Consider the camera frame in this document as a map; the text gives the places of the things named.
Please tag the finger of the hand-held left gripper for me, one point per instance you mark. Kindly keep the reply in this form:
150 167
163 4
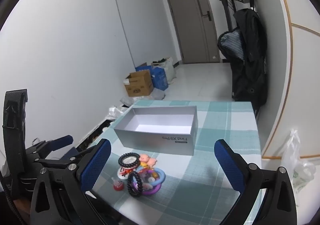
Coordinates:
60 141
68 153

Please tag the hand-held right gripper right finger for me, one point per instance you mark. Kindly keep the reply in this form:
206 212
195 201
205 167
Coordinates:
228 165

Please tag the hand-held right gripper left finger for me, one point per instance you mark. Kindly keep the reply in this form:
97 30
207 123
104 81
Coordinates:
96 162

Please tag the small red toy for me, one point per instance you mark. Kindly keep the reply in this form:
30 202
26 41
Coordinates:
117 186

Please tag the pink pig toy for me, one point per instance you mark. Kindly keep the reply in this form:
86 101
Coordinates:
146 159

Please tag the grey cardboard box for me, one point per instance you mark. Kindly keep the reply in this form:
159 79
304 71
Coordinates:
155 142

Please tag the white round badge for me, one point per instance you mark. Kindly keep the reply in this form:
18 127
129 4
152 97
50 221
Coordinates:
123 176

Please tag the crumpled clear plastic bag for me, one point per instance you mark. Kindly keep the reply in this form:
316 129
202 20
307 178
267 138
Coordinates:
113 112

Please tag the white plastic bag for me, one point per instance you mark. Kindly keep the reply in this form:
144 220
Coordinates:
297 165

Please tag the brown cardboard box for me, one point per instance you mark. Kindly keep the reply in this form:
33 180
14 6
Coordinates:
138 85

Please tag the black jacket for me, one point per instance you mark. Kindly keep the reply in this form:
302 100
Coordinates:
250 77

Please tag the blue cardboard box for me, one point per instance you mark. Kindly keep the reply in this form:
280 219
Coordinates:
160 77

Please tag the white sack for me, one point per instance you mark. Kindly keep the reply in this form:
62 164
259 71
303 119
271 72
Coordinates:
168 67

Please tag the grey door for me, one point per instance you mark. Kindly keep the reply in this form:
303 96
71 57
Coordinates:
192 27

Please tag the black coat rack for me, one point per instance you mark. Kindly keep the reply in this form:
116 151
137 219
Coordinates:
227 12

